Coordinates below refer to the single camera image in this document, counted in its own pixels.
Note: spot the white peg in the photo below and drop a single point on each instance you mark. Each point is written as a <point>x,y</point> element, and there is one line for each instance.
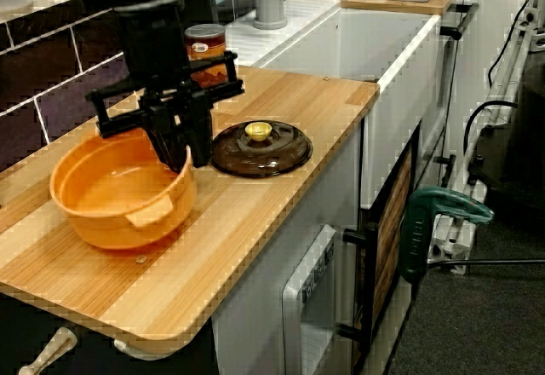
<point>51,347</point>

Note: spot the wood pattern cabinet door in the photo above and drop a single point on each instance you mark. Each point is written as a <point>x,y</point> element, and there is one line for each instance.
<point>394,221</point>

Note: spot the orange beans can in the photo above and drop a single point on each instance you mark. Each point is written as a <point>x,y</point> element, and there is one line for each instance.
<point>204,36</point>

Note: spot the brown lid with yellow knob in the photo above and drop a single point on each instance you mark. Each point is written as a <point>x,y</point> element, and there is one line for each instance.
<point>277,153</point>

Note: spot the silver aluminium extrusion frame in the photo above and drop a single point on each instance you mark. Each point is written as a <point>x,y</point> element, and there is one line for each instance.
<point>455,245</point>

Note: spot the grey dispenser panel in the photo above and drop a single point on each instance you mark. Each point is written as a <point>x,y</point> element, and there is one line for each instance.
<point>315,281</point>

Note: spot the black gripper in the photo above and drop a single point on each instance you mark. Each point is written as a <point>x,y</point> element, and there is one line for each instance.
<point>157,51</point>

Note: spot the orange plastic pot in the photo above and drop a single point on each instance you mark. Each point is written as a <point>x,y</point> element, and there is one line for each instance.
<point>110,221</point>

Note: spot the green clamp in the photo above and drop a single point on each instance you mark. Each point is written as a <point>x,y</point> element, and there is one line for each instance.
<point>415,238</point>

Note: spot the white toy sink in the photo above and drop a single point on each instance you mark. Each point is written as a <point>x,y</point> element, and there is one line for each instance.
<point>315,38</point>

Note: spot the white toy kitchen cabinet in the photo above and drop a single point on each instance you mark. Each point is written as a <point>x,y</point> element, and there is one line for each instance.
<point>255,290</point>

